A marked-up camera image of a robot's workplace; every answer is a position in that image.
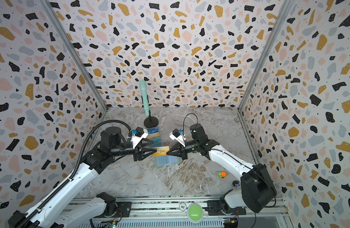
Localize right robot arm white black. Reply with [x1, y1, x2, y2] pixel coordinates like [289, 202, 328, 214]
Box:
[166, 123, 277, 214]

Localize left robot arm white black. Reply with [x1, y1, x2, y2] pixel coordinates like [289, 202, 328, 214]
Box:
[8, 126, 156, 228]

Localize teal VIP card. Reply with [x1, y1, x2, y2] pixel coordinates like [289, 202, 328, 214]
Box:
[150, 137, 162, 148]

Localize yellow VIP card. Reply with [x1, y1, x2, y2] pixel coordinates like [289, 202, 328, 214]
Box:
[147, 132, 160, 139]

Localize blue VIP card in stand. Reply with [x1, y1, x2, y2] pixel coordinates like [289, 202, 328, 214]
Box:
[147, 127, 159, 135]

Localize black round microphone stand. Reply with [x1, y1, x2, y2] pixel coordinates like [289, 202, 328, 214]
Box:
[144, 97, 159, 128]

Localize small orange green toy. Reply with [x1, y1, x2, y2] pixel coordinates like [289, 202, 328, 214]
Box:
[217, 172, 227, 178]

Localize small black knob object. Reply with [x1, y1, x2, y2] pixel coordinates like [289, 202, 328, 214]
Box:
[232, 180, 240, 189]

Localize green round push button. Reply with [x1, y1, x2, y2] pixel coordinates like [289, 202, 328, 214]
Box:
[187, 203, 203, 223]

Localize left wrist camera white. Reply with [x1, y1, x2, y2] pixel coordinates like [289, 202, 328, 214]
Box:
[130, 127, 148, 148]

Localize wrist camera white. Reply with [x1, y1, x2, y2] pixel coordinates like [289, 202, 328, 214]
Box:
[169, 128, 186, 147]
[130, 127, 148, 148]

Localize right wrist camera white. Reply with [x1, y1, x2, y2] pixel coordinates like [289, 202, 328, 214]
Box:
[169, 128, 186, 147]

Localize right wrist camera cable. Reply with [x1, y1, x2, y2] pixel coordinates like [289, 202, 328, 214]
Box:
[183, 112, 199, 135]

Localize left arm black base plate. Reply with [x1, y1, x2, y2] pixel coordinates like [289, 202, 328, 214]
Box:
[95, 201, 132, 219]

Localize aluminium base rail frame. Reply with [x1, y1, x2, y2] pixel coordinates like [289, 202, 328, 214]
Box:
[43, 195, 292, 228]

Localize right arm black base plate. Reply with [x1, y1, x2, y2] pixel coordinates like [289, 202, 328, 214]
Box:
[204, 200, 246, 216]

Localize black corrugated cable hose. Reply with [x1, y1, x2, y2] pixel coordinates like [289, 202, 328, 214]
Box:
[8, 119, 132, 228]

